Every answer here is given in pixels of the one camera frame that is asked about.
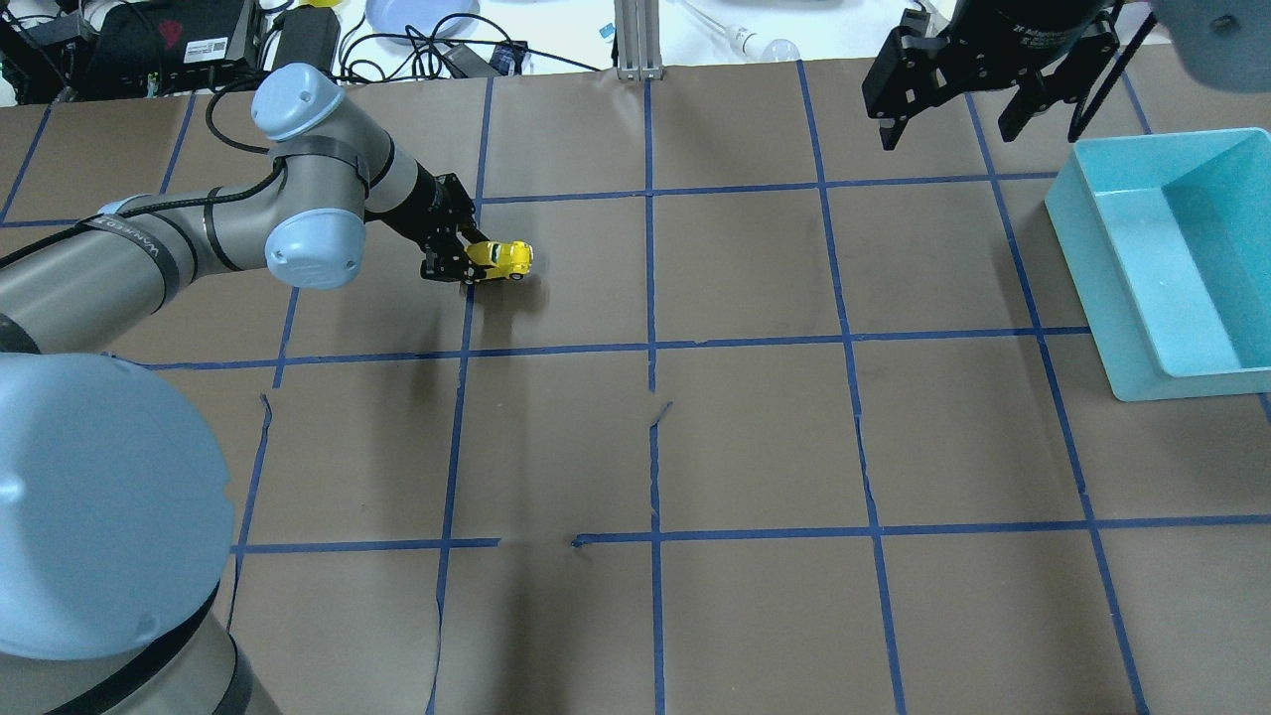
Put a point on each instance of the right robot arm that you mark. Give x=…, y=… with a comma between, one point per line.
x=1221, y=44

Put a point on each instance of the aluminium frame post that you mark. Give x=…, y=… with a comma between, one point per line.
x=637, y=45

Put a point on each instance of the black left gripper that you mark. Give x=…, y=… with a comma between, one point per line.
x=424, y=200

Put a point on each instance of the black computer box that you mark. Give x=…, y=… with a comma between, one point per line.
x=153, y=48

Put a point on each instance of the black power adapter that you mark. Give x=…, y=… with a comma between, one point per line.
x=307, y=35

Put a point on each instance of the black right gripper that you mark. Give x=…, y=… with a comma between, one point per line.
x=1023, y=30

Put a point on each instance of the blue plastic plate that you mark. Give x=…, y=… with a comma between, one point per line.
x=444, y=19

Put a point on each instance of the light blue plastic bin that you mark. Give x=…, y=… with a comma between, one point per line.
x=1166, y=239

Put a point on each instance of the yellow toy beetle car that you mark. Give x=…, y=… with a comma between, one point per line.
x=500, y=260

